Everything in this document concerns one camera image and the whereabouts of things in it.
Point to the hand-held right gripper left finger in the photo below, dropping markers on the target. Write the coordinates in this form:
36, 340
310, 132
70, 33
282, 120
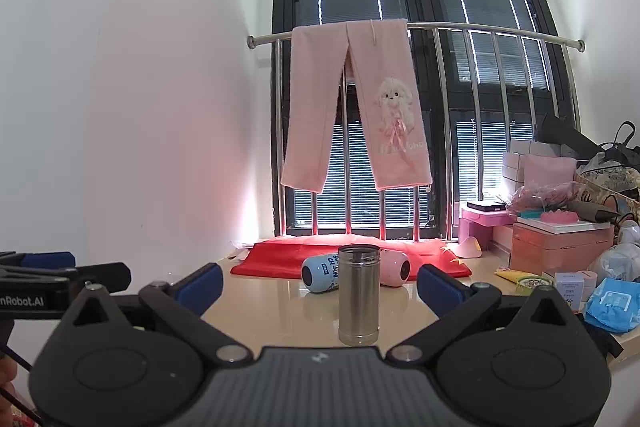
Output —
202, 287

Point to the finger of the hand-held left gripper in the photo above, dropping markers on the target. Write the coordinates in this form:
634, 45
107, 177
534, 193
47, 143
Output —
47, 259
100, 278

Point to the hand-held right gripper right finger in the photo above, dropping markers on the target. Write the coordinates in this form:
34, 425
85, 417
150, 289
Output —
440, 289

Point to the pink cup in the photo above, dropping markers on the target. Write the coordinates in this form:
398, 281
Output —
395, 269

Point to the stainless steel cup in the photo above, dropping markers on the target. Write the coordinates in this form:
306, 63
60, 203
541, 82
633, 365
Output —
359, 297

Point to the blue cup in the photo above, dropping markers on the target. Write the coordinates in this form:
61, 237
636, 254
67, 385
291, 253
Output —
320, 273

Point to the pink shell-shaped lid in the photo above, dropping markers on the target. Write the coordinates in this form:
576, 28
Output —
469, 248

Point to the yellow packet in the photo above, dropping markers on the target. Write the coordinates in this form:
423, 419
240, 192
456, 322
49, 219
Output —
509, 276

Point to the small pink stool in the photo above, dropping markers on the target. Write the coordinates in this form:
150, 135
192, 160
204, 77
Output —
480, 224

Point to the red cloth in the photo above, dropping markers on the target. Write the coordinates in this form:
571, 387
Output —
280, 259

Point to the green round tin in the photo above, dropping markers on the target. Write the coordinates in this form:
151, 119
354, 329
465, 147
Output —
534, 286

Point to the flat black device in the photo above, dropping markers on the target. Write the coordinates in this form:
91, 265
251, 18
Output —
485, 206

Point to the pink storage box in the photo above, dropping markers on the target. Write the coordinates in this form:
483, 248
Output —
560, 249

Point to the small white box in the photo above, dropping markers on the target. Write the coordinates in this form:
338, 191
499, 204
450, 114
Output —
569, 289

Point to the white flat box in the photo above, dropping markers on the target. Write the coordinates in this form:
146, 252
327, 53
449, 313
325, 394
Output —
560, 227

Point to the clear bag with pink items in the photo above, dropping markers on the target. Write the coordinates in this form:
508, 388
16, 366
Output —
542, 196

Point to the pink crown-shaped item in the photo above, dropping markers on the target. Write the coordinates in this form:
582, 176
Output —
561, 216

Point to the stack of white boxes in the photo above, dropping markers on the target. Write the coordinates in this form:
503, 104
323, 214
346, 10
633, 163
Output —
515, 167

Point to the blue wipes packet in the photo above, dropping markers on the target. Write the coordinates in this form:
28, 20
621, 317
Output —
615, 304

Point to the pink pants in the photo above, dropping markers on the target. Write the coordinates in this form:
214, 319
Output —
390, 117

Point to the white plastic bag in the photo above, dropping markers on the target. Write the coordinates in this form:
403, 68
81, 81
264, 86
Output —
617, 262

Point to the black bag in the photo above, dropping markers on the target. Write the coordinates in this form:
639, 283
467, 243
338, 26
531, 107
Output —
562, 134

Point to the patterned tote bag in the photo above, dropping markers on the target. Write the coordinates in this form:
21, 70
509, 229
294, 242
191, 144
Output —
612, 184

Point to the metal window railing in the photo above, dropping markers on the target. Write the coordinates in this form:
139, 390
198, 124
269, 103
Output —
500, 29

